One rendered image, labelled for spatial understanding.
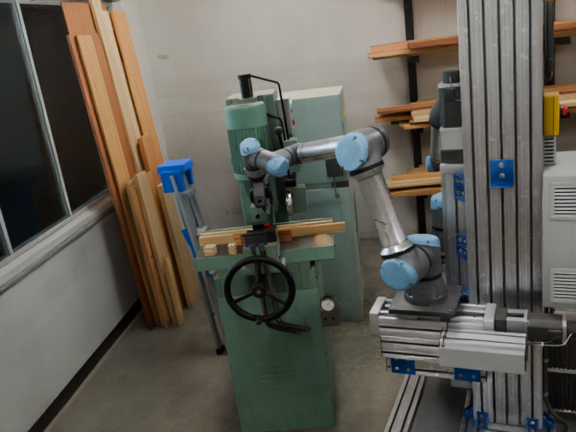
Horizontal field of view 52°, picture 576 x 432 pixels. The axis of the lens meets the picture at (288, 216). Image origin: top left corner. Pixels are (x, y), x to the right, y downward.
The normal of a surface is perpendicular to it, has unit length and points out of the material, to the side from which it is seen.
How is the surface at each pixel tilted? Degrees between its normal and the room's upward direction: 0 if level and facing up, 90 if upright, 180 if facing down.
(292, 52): 90
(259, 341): 90
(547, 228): 90
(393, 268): 97
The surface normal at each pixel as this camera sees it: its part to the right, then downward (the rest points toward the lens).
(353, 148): -0.65, 0.18
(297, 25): -0.13, 0.31
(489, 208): -0.38, 0.33
